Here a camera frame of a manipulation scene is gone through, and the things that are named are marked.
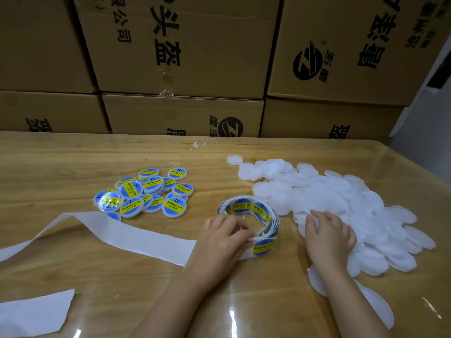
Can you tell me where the person's left hand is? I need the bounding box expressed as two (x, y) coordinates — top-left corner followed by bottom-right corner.
(190, 214), (255, 279)

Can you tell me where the stack of brown cardboard boxes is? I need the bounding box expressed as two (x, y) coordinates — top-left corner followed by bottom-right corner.
(0, 0), (451, 140)

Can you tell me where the pile of labelled round tins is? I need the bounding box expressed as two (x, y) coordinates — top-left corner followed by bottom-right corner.
(93, 167), (194, 222)

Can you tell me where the person's right hand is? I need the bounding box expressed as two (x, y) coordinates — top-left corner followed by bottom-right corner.
(305, 209), (357, 276)

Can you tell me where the person's right forearm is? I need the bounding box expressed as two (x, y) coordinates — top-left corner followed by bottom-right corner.
(321, 267), (390, 338)

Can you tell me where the person's left forearm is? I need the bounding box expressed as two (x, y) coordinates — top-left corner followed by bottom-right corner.
(130, 262), (230, 338)

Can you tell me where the white backing paper strip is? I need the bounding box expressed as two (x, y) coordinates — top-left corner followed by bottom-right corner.
(0, 211), (198, 268)
(0, 288), (75, 338)

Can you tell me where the white panel with black part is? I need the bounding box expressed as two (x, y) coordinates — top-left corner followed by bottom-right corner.
(389, 34), (451, 138)

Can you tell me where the pile of white round lids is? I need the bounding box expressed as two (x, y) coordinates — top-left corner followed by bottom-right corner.
(226, 155), (437, 330)

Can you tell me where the roll of blue yellow stickers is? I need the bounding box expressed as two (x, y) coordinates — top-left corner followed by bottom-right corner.
(216, 195), (281, 258)

